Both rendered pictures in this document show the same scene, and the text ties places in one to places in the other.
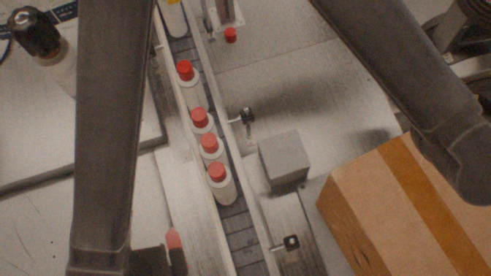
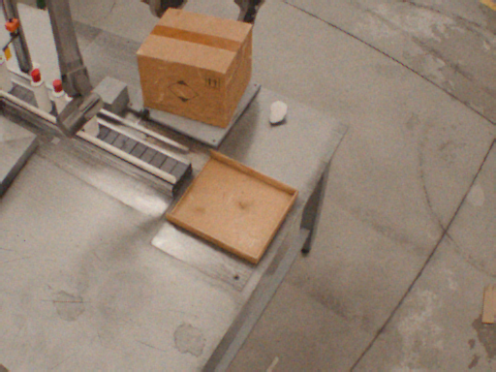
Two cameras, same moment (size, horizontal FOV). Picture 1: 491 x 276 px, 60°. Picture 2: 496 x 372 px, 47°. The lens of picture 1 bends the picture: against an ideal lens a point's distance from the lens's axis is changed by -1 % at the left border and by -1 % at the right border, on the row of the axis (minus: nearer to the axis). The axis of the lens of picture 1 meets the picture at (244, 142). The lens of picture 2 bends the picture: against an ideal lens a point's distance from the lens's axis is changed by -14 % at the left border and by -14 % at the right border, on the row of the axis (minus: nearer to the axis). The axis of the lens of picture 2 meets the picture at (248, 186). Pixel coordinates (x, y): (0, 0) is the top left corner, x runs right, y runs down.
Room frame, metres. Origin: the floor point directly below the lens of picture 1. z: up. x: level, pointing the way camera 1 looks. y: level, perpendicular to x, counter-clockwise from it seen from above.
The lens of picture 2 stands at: (-0.91, 0.73, 2.49)
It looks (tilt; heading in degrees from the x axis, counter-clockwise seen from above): 57 degrees down; 307
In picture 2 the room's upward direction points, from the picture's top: 1 degrees clockwise
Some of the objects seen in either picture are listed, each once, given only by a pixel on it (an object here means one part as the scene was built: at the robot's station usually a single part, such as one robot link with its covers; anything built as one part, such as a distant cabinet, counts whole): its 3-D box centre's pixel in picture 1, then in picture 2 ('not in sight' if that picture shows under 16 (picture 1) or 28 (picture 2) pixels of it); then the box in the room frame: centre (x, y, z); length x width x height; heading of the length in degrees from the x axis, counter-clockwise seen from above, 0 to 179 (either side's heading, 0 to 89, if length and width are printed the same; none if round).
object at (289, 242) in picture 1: (280, 249); (141, 127); (0.10, -0.04, 0.91); 0.07 x 0.03 x 0.16; 99
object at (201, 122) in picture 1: (205, 133); (62, 102); (0.36, 0.08, 0.98); 0.05 x 0.05 x 0.20
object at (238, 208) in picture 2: not in sight; (232, 204); (-0.28, -0.03, 0.85); 0.30 x 0.26 x 0.04; 9
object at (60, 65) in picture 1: (56, 57); not in sight; (0.58, 0.39, 1.03); 0.09 x 0.09 x 0.30
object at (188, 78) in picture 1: (192, 89); (41, 91); (0.47, 0.10, 0.98); 0.05 x 0.05 x 0.20
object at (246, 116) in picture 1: (239, 126); not in sight; (0.39, 0.01, 0.91); 0.07 x 0.03 x 0.16; 99
